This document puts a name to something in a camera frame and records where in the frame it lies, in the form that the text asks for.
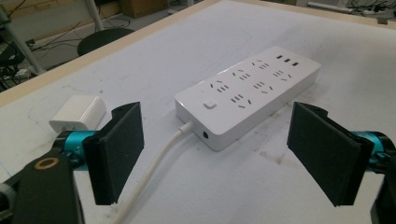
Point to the white tube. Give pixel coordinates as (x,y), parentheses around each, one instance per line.
(330,6)

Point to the black round stool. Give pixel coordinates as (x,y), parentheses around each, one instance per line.
(99,39)

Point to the white charger adapter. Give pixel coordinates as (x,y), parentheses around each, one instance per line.
(79,113)

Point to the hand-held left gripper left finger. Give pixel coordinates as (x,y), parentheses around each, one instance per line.
(113,155)

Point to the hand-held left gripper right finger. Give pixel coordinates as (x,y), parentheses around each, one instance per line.
(323,155)

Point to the white power strip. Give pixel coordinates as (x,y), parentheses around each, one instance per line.
(249,99)

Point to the grey metal stand leg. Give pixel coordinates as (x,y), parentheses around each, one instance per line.
(93,15)
(21,46)

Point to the brown cardboard box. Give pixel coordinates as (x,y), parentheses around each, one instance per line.
(143,7)

